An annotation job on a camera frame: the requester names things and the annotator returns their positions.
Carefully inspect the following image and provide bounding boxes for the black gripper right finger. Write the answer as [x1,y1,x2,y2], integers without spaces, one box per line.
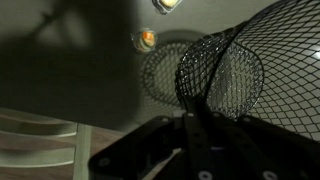
[211,112,320,180]

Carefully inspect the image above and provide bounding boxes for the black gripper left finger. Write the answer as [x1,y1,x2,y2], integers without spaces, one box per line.
[88,96,214,180]

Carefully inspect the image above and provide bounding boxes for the black wire mesh basket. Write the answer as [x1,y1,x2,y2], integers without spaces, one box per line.
[174,0,320,143]

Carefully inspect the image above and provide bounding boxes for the white wooden chair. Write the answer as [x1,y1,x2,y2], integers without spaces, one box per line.
[0,106,93,180]

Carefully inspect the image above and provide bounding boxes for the wrapped round candy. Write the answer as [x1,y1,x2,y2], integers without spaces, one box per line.
[130,28,158,54]
[152,0,184,15]

